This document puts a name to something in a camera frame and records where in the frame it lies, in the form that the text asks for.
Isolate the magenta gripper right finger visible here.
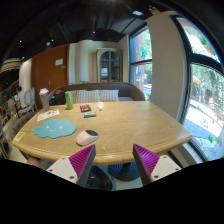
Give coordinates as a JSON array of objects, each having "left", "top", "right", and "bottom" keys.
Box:
[{"left": 133, "top": 144, "right": 180, "bottom": 185}]

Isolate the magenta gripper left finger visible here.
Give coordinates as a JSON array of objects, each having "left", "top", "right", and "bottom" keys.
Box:
[{"left": 47, "top": 145, "right": 96, "bottom": 187}]

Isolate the blue cloud mouse pad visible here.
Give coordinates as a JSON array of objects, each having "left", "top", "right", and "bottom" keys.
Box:
[{"left": 33, "top": 119, "right": 77, "bottom": 139}]

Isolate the black round table base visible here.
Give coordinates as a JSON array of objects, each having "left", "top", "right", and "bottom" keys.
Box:
[{"left": 108, "top": 162, "right": 140, "bottom": 181}]

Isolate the black bag under table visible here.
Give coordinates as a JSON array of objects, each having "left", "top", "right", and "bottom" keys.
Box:
[{"left": 86, "top": 166, "right": 113, "bottom": 191}]

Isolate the small teal rectangular object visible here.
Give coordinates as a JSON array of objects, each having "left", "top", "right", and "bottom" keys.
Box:
[{"left": 84, "top": 112, "right": 96, "bottom": 118}]

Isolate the small black red box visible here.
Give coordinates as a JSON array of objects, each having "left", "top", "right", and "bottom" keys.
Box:
[{"left": 80, "top": 105, "right": 91, "bottom": 112}]

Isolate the white printed paper sheet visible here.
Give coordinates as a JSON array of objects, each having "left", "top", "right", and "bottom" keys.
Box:
[{"left": 37, "top": 109, "right": 60, "bottom": 122}]

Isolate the yellow sticker on table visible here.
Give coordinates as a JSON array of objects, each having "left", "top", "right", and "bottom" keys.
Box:
[{"left": 14, "top": 132, "right": 25, "bottom": 142}]

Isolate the striped cushion left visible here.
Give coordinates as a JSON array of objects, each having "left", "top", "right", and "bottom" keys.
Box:
[{"left": 72, "top": 90, "right": 100, "bottom": 104}]

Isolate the striped cushion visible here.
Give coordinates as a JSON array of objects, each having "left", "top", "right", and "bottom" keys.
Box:
[
  {"left": 72, "top": 90, "right": 100, "bottom": 104},
  {"left": 99, "top": 90, "right": 119, "bottom": 102}
]

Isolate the black backpack on sofa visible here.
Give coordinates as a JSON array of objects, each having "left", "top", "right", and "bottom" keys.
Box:
[{"left": 49, "top": 88, "right": 66, "bottom": 106}]

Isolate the green cylindrical bottle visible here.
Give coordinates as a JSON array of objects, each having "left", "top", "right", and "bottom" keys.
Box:
[{"left": 65, "top": 91, "right": 73, "bottom": 110}]

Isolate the brown curved sofa bench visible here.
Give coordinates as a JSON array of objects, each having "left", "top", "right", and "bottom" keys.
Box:
[{"left": 48, "top": 82, "right": 145, "bottom": 105}]

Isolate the striped cushion right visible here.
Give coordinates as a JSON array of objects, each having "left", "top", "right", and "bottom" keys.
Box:
[{"left": 99, "top": 90, "right": 119, "bottom": 102}]

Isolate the clear plastic cup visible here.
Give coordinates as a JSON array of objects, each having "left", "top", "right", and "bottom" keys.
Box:
[{"left": 39, "top": 88, "right": 49, "bottom": 111}]

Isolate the person in white shirt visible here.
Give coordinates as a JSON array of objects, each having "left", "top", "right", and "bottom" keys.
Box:
[{"left": 17, "top": 86, "right": 27, "bottom": 109}]

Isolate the brown wooden door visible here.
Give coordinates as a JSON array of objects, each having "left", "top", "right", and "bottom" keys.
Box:
[{"left": 31, "top": 44, "right": 69, "bottom": 108}]

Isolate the arched wooden glass cabinet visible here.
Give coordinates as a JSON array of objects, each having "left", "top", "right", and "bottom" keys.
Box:
[{"left": 96, "top": 48, "right": 123, "bottom": 82}]

